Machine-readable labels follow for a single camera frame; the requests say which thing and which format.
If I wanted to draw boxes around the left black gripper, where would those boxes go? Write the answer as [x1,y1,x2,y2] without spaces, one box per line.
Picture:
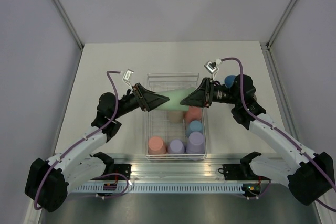
[112,82,169,119]

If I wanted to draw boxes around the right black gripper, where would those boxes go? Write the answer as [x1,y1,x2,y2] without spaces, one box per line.
[180,77,239,108]

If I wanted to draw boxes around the pink cup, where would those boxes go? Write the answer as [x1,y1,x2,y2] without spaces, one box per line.
[184,106,202,123]
[148,136,167,155]

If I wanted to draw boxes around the green cup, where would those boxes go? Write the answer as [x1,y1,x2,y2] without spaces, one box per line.
[155,87,196,112]

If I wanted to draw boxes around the beige cup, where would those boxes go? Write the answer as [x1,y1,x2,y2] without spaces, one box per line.
[167,111,184,124]

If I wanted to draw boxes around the light blue cup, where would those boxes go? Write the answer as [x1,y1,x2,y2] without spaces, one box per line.
[186,120,203,137]

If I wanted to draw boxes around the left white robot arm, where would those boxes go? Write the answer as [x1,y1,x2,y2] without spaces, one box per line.
[24,83,170,212]

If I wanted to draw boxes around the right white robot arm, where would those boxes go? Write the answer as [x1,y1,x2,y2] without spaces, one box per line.
[181,74,335,206]

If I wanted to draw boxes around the pink cup front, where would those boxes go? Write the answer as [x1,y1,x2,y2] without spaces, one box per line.
[148,136,167,155]

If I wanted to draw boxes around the large purple cup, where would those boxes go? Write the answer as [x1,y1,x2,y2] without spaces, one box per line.
[186,132,205,154]

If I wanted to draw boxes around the small purple cup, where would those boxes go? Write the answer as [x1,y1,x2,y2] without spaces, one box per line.
[168,139,185,154]

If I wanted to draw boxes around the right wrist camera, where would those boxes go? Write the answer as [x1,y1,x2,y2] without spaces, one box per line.
[204,59,222,79]

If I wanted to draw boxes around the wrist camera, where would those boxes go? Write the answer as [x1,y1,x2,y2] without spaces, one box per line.
[204,59,222,79]
[121,69,134,90]

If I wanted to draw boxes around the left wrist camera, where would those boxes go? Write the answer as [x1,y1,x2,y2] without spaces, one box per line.
[121,69,134,90]

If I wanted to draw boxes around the clear wire dish rack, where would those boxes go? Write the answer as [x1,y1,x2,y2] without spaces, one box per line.
[144,73,207,161]

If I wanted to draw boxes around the aluminium front rail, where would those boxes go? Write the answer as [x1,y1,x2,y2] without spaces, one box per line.
[110,154,240,183]

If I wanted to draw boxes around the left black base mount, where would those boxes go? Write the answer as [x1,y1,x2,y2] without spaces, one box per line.
[95,164,132,180]

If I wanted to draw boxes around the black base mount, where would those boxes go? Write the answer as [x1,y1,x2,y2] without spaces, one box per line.
[217,164,247,181]
[95,164,132,180]

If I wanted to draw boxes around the right aluminium frame post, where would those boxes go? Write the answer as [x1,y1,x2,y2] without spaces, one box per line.
[265,0,316,49]

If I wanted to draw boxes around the aluminium frame post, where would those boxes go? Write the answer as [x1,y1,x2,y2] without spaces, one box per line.
[51,0,84,52]
[265,0,316,49]

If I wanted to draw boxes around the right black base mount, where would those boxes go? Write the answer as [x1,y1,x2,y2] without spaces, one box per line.
[217,164,247,181]

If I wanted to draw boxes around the white slotted cable duct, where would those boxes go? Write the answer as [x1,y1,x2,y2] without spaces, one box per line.
[73,182,244,194]

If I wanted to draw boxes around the left aluminium frame post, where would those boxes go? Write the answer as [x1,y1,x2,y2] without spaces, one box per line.
[51,0,84,52]

